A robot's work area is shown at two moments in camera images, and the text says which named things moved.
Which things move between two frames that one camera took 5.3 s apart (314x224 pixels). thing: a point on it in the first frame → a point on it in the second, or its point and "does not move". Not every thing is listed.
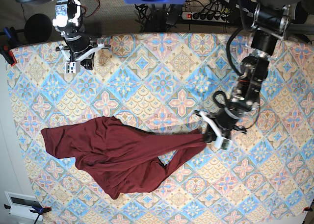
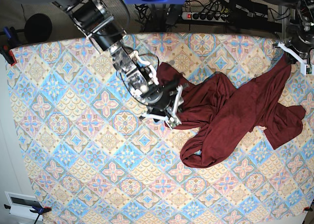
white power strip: (215, 17) does not move
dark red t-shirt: (115, 156) → (224, 112)
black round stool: (38, 28) does not move
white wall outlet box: (21, 204) does not move
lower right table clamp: (307, 209) does not move
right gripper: (224, 122) → (300, 49)
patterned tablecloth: (157, 82) does not move
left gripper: (81, 49) → (162, 102)
